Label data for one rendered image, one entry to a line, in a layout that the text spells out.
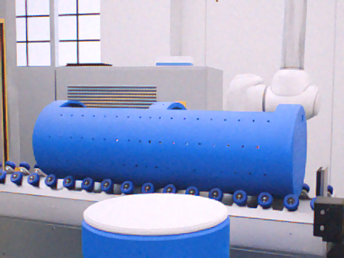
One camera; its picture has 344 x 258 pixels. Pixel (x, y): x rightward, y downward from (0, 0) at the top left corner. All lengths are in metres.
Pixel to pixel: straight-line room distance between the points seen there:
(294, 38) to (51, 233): 1.17
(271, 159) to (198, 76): 1.74
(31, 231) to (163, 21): 2.70
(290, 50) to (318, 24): 2.26
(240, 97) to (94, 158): 0.70
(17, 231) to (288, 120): 1.04
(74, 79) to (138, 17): 1.13
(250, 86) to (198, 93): 1.07
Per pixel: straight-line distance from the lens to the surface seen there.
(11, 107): 2.32
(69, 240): 1.64
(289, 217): 1.30
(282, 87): 1.85
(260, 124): 1.28
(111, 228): 0.80
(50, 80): 3.37
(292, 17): 1.92
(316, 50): 4.11
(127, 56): 4.16
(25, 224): 1.73
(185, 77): 2.95
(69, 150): 1.54
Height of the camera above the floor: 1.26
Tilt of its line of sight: 6 degrees down
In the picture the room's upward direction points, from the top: 1 degrees clockwise
